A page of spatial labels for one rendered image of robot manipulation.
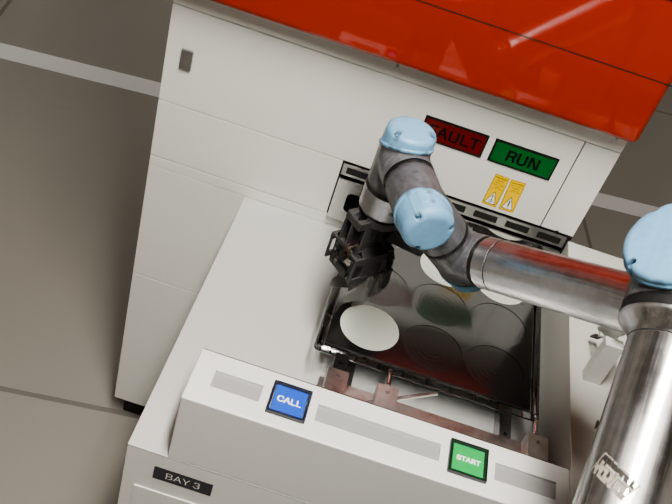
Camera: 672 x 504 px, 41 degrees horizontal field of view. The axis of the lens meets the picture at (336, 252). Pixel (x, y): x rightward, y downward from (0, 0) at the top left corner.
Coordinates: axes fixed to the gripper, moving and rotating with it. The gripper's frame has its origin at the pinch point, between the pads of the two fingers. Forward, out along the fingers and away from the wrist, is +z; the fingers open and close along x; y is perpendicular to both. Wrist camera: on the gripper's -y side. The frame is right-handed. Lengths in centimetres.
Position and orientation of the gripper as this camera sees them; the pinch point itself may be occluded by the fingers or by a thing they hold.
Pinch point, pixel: (357, 297)
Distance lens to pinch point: 149.0
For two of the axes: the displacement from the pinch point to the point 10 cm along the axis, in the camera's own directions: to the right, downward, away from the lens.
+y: -8.1, 2.0, -5.5
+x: 5.2, 6.6, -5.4
